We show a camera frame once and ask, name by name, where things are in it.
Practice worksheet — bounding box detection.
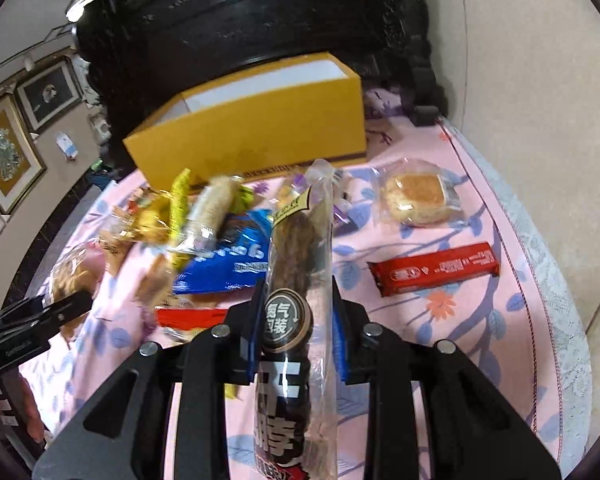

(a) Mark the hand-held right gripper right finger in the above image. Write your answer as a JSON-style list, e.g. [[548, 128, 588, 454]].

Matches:
[[330, 275, 563, 480]]

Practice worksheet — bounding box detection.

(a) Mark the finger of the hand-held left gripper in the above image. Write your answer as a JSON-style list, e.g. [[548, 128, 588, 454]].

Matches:
[[40, 291, 93, 333]]

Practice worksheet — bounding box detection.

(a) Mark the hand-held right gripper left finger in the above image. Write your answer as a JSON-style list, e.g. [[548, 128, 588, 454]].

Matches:
[[32, 280, 270, 480]]

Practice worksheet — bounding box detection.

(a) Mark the dark meat stick packet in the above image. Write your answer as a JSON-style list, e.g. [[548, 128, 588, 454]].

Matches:
[[252, 159, 342, 480]]

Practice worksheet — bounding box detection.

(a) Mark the yellow cardboard box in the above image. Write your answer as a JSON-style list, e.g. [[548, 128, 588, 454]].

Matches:
[[122, 51, 368, 187]]

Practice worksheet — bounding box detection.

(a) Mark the person's left hand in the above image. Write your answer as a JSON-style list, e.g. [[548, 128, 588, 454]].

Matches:
[[10, 374, 47, 444]]

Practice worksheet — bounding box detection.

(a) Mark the brown pastry clear packet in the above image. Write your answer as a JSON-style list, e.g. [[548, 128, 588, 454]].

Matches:
[[49, 240, 106, 322]]

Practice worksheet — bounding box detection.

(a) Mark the flat red packet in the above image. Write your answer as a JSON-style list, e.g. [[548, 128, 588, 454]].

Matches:
[[155, 306, 231, 344]]

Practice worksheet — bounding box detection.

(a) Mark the pink floral tablecloth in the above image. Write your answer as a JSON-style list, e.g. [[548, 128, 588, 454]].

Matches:
[[17, 85, 572, 480]]

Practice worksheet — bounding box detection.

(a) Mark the blue snack packet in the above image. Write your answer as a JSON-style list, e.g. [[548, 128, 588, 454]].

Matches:
[[172, 210, 276, 296]]

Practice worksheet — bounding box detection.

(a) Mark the beige biscuit clear packet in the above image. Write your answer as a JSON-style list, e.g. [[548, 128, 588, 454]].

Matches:
[[140, 252, 182, 309]]

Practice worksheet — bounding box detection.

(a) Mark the red snack bar packet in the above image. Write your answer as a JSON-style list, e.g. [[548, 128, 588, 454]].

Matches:
[[367, 241, 501, 299]]

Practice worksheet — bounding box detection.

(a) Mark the orange snack packet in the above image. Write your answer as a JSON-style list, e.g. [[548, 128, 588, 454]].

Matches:
[[125, 187, 173, 244]]

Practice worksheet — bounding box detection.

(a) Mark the small purple white packet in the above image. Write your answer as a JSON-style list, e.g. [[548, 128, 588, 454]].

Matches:
[[332, 169, 355, 227]]

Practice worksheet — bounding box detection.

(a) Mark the round pastry clear packet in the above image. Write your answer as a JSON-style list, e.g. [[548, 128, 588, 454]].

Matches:
[[372, 157, 469, 229]]

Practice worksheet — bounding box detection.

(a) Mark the gold framed picture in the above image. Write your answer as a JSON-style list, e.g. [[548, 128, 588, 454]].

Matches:
[[0, 94, 48, 216]]

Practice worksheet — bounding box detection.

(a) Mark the dark framed picture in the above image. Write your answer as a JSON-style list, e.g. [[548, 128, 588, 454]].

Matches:
[[15, 57, 86, 133]]

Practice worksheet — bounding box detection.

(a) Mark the dark carved wooden furniture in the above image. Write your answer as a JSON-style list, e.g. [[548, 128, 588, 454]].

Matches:
[[74, 0, 452, 128]]

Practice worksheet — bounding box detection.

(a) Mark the white wall device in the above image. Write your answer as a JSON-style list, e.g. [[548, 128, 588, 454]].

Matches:
[[55, 131, 81, 162]]

